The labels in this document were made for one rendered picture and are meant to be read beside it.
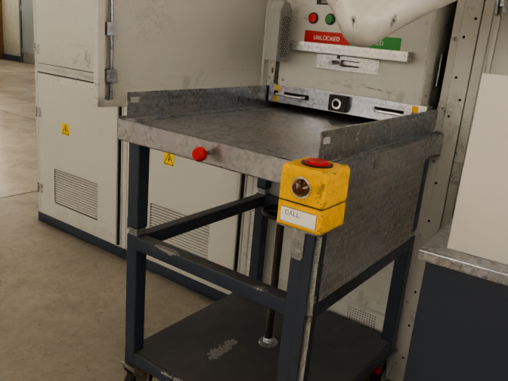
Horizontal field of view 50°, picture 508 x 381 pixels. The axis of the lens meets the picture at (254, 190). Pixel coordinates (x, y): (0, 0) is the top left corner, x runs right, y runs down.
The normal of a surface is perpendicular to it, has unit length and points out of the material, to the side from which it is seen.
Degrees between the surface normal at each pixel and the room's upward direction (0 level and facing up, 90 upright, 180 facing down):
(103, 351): 0
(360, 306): 90
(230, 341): 0
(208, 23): 90
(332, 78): 90
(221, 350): 0
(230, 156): 90
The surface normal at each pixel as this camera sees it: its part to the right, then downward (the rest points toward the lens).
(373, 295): -0.59, 0.18
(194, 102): 0.80, 0.24
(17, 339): 0.08, -0.95
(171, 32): 0.62, 0.28
